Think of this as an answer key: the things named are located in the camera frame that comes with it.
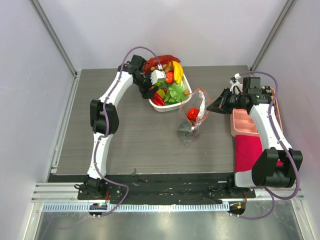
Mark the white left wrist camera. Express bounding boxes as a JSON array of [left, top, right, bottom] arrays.
[[150, 64, 166, 85]]

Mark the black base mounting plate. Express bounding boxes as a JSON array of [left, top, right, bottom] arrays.
[[48, 172, 256, 205]]

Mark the red apple toy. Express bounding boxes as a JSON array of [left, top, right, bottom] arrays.
[[165, 71, 175, 84]]

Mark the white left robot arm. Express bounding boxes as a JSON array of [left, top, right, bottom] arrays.
[[83, 55, 156, 200]]

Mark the red tomato toy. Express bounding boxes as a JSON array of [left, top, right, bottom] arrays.
[[187, 108, 200, 122]]

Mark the yellow banana bunch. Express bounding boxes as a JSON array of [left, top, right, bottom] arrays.
[[172, 61, 184, 84]]

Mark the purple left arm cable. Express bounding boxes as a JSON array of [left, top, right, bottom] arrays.
[[94, 46, 162, 191]]

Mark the clear zip bag orange zipper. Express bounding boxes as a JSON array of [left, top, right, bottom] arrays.
[[176, 88, 213, 147]]

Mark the aluminium frame rail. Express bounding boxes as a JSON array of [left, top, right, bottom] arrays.
[[29, 0, 79, 77]]

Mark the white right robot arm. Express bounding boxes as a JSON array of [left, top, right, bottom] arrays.
[[206, 76, 303, 198]]

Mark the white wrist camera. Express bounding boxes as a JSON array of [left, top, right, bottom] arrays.
[[150, 64, 166, 85], [229, 73, 243, 95]]

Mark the red lobster toy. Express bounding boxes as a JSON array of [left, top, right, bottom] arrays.
[[142, 54, 181, 72]]

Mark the orange yellow mango toy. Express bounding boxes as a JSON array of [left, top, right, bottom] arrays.
[[156, 89, 166, 99]]

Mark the pink plastic organizer tray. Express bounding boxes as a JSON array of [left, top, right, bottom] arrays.
[[230, 86, 283, 137]]

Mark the red folded cloth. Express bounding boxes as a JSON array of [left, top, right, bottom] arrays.
[[234, 133, 286, 176]]

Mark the green lettuce toy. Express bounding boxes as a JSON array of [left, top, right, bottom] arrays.
[[164, 82, 186, 106]]

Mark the white plastic fruit basket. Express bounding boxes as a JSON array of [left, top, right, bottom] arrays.
[[148, 75, 192, 112]]

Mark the brown longan cluster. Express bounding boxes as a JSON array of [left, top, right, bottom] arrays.
[[162, 62, 174, 73]]

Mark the red chili pepper toy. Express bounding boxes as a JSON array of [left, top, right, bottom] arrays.
[[152, 92, 165, 106]]

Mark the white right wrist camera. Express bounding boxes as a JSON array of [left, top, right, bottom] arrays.
[[229, 73, 243, 95]]

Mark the white slotted cable duct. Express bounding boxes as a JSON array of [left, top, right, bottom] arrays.
[[42, 201, 230, 213]]

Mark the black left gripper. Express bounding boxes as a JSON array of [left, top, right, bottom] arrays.
[[134, 71, 159, 100]]

